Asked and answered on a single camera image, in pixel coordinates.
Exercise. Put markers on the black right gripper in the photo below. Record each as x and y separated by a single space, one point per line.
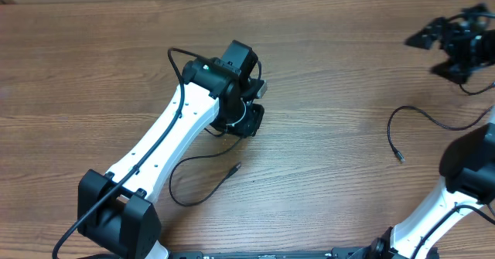
449 30

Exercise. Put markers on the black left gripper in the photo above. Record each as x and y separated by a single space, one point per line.
249 127

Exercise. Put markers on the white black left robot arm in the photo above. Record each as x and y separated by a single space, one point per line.
116 210

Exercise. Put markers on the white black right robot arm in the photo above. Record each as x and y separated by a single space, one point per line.
466 169

